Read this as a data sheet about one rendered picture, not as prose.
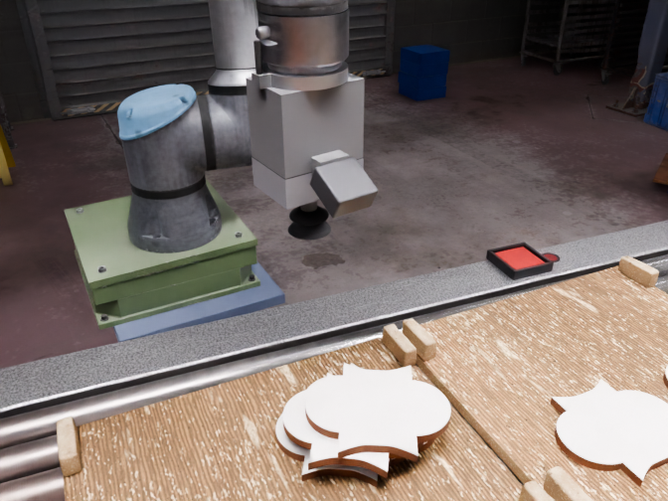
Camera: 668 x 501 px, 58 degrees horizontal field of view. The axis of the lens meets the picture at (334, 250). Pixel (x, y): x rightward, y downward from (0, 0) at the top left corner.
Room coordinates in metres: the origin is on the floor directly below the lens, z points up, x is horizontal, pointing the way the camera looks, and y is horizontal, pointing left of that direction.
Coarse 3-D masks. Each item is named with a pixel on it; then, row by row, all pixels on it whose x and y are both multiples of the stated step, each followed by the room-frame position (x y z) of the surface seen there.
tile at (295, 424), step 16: (304, 400) 0.47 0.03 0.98; (288, 416) 0.45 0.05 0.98; (304, 416) 0.45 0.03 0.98; (288, 432) 0.43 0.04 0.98; (304, 432) 0.43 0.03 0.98; (320, 448) 0.41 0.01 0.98; (336, 448) 0.41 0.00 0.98; (320, 464) 0.39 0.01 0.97; (352, 464) 0.40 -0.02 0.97; (368, 464) 0.39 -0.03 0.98; (384, 464) 0.39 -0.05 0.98
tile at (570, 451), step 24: (600, 384) 0.53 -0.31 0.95; (576, 408) 0.50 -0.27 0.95; (600, 408) 0.50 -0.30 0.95; (624, 408) 0.50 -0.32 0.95; (648, 408) 0.50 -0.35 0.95; (576, 432) 0.46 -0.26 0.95; (600, 432) 0.46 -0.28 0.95; (624, 432) 0.46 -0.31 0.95; (648, 432) 0.46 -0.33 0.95; (576, 456) 0.43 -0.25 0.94; (600, 456) 0.43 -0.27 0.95; (624, 456) 0.43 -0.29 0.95; (648, 456) 0.43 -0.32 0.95
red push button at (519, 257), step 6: (498, 252) 0.87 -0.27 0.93; (504, 252) 0.87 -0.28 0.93; (510, 252) 0.87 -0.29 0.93; (516, 252) 0.87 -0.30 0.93; (522, 252) 0.87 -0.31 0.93; (528, 252) 0.87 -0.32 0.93; (504, 258) 0.85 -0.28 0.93; (510, 258) 0.85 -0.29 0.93; (516, 258) 0.85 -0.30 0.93; (522, 258) 0.85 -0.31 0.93; (528, 258) 0.85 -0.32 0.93; (534, 258) 0.85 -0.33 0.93; (510, 264) 0.83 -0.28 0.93; (516, 264) 0.83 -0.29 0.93; (522, 264) 0.83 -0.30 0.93; (528, 264) 0.83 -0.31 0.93; (534, 264) 0.83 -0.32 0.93
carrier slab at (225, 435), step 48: (240, 384) 0.55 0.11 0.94; (288, 384) 0.55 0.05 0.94; (432, 384) 0.55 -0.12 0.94; (96, 432) 0.47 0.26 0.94; (144, 432) 0.47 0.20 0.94; (192, 432) 0.47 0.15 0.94; (240, 432) 0.47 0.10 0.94; (96, 480) 0.41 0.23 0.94; (144, 480) 0.41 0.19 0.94; (192, 480) 0.41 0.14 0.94; (240, 480) 0.41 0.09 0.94; (288, 480) 0.41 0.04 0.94; (336, 480) 0.41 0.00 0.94; (384, 480) 0.41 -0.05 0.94; (432, 480) 0.41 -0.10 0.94; (480, 480) 0.41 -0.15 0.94
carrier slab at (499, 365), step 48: (576, 288) 0.75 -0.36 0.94; (624, 288) 0.75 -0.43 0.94; (432, 336) 0.64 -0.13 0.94; (480, 336) 0.64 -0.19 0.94; (528, 336) 0.64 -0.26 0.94; (576, 336) 0.64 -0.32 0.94; (624, 336) 0.64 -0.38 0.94; (480, 384) 0.55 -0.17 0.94; (528, 384) 0.55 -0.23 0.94; (576, 384) 0.55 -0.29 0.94; (624, 384) 0.55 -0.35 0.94; (480, 432) 0.48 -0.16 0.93; (528, 432) 0.47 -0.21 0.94; (528, 480) 0.41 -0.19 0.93; (576, 480) 0.41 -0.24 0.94; (624, 480) 0.41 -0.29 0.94
